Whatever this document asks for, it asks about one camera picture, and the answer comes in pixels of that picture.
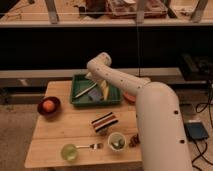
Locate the silver fork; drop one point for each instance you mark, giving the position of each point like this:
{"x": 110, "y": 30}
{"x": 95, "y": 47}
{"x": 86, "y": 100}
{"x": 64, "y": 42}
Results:
{"x": 92, "y": 146}

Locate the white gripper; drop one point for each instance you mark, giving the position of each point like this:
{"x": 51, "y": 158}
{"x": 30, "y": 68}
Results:
{"x": 90, "y": 76}

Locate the white long-handled brush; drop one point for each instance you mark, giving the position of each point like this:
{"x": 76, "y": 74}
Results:
{"x": 85, "y": 91}

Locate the yellow corn cob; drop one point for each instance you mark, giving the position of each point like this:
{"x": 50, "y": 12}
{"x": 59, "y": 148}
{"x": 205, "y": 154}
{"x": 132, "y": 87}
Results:
{"x": 105, "y": 89}

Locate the orange plate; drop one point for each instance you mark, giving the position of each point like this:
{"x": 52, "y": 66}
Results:
{"x": 129, "y": 97}

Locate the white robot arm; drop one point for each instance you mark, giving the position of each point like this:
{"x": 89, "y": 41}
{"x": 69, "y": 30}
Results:
{"x": 163, "y": 141}

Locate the white cup with green item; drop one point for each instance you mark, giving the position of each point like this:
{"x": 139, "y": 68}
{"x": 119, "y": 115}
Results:
{"x": 116, "y": 141}

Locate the bunch of dark grapes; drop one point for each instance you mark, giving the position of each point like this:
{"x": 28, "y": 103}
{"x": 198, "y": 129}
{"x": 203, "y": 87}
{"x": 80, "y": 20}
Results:
{"x": 134, "y": 141}

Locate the green plastic tray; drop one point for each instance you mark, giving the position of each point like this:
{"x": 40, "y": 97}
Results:
{"x": 81, "y": 83}

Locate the blue box on floor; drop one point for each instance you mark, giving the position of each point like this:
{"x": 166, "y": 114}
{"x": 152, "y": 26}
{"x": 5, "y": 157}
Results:
{"x": 196, "y": 131}

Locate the blue-grey sponge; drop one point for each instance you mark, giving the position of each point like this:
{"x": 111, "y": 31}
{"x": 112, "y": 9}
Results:
{"x": 95, "y": 94}

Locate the dark red bowl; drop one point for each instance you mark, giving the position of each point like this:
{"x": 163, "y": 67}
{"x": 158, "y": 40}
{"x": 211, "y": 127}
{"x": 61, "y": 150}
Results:
{"x": 43, "y": 112}

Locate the striped folded cloth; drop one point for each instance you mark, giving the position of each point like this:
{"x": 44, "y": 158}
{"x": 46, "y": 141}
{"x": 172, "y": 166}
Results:
{"x": 104, "y": 122}

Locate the green ball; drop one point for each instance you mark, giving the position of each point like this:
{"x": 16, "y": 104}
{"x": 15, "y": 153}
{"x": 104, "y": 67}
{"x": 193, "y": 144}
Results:
{"x": 69, "y": 152}

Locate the wooden table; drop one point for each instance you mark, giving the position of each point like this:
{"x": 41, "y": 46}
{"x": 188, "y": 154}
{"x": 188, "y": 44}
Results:
{"x": 73, "y": 125}

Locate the orange fruit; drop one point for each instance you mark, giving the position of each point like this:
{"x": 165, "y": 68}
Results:
{"x": 48, "y": 106}

